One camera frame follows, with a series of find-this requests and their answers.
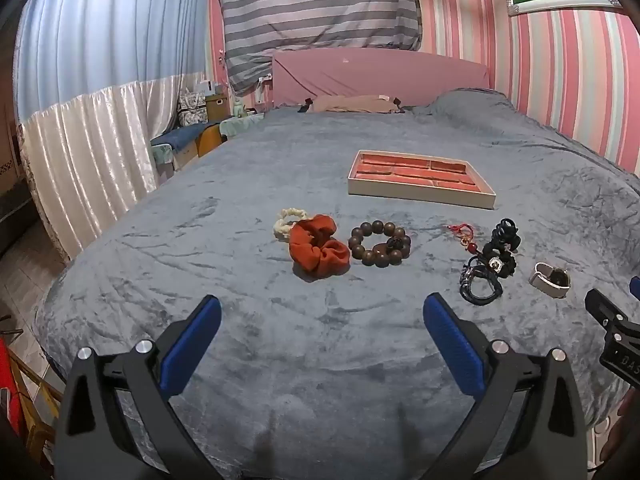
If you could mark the person's right forearm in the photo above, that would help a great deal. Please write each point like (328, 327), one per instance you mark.
(617, 430)

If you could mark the orange scrunchie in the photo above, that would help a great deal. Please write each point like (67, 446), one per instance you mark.
(312, 250)

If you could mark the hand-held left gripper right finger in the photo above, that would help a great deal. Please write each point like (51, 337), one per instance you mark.
(452, 345)

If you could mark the brown cardboard box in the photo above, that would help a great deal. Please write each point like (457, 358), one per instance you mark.
(216, 107)

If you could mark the cream scrunchie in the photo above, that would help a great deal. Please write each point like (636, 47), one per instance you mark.
(282, 227)

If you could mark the blue curtain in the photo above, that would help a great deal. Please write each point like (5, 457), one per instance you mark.
(110, 25)

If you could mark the beige band wristwatch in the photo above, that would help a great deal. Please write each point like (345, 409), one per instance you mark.
(542, 276)

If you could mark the white satin curtain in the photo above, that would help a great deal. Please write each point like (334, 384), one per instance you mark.
(95, 145)

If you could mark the patterned storage box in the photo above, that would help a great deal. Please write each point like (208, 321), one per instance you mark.
(192, 107)

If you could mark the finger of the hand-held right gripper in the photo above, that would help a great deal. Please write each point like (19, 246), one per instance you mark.
(635, 289)
(607, 312)

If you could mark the pink headboard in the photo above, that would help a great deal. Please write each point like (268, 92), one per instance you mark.
(380, 75)

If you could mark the grey striped duvet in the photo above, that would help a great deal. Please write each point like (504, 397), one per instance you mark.
(320, 5)

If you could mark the pink lined jewelry tray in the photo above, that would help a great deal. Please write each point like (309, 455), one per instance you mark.
(415, 192)

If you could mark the grey velvet blanket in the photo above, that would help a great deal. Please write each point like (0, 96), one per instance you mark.
(320, 340)

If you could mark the beige pillow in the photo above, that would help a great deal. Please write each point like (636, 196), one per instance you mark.
(350, 103)

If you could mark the black hair claw clip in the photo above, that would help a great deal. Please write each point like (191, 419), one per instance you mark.
(504, 232)

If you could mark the blue cloth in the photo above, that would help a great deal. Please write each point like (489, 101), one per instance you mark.
(180, 135)

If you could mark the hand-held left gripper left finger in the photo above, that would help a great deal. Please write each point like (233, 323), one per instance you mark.
(192, 345)

